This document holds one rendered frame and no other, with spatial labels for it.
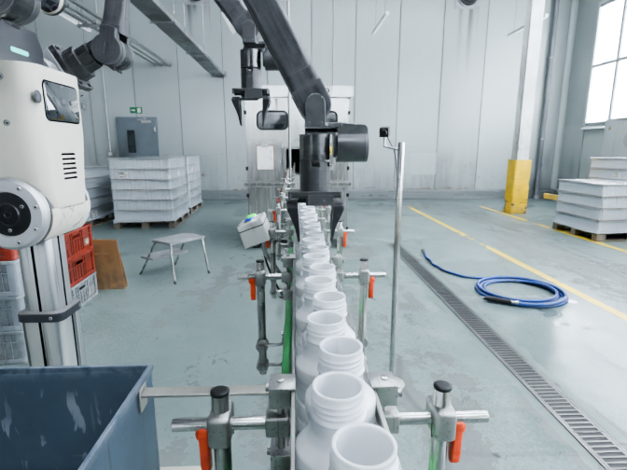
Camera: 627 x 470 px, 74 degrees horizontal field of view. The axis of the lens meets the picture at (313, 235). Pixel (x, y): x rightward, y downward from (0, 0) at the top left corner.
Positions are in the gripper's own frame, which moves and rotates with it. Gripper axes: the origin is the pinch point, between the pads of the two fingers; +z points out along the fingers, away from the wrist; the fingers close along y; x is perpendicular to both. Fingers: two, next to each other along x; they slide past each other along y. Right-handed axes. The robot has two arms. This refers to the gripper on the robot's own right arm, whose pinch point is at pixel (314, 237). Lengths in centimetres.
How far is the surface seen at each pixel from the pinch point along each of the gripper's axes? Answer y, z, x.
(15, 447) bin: -55, 36, -11
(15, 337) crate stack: -179, 96, 167
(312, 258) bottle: -1.3, -0.9, -19.7
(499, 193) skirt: 544, 104, 1019
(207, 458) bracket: -12.1, 11.2, -45.2
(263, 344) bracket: -10.6, 21.7, -1.3
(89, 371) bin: -40.4, 21.2, -10.9
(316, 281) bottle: -1.1, -0.2, -28.2
